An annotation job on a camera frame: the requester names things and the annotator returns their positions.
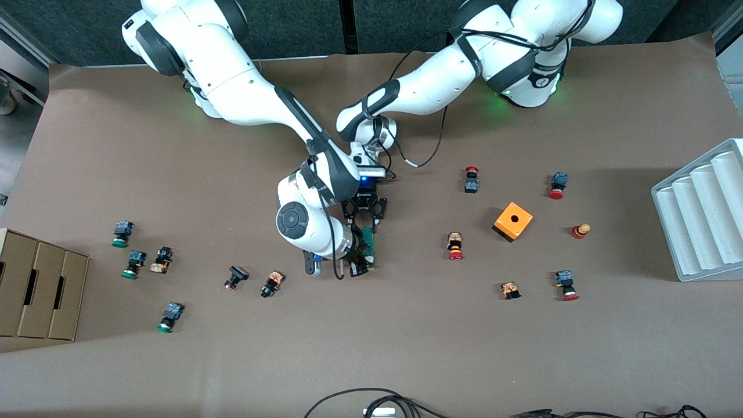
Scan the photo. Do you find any grey metal frame corner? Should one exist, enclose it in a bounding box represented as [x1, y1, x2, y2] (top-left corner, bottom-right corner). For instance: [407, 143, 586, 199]
[713, 12, 743, 99]

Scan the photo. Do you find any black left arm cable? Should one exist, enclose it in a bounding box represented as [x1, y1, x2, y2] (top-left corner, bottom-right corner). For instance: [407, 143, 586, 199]
[363, 0, 594, 170]

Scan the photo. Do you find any orange button enclosure box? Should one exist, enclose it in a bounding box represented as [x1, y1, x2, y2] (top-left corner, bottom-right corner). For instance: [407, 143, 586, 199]
[492, 201, 534, 243]

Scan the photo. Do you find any white stepped tray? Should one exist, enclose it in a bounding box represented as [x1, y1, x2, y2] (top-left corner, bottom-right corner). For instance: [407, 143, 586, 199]
[651, 138, 743, 283]

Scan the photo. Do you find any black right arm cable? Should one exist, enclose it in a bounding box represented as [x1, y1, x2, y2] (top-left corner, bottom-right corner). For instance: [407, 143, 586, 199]
[299, 156, 347, 281]

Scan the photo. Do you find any black looped cable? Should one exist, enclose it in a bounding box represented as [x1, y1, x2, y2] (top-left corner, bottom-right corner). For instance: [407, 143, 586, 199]
[304, 388, 450, 418]

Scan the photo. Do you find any black selector switch orange block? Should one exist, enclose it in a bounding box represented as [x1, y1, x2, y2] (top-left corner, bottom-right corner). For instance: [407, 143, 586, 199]
[260, 270, 286, 299]
[149, 246, 174, 275]

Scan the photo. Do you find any black panel divider post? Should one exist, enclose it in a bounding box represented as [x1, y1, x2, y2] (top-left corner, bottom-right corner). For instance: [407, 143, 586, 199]
[340, 0, 359, 55]

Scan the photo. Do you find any dark metal frame rail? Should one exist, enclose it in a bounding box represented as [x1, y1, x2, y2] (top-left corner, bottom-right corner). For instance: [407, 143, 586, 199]
[0, 12, 53, 117]

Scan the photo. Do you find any thin black cable bundle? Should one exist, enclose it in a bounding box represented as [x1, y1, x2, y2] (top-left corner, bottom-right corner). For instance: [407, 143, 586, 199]
[511, 405, 709, 418]

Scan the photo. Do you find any green mushroom push button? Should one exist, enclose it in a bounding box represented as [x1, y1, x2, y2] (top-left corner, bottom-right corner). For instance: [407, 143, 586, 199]
[156, 302, 185, 334]
[111, 221, 135, 248]
[121, 250, 147, 280]

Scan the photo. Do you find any green load switch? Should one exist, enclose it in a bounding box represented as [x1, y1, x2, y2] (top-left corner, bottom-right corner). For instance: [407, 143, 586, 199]
[361, 226, 377, 271]

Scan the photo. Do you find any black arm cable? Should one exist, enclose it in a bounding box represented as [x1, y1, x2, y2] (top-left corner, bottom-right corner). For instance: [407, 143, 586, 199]
[363, 0, 594, 170]
[299, 156, 347, 281]

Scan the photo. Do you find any black flat square switch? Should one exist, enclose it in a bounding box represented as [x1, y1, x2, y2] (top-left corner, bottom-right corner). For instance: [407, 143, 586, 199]
[223, 265, 250, 291]

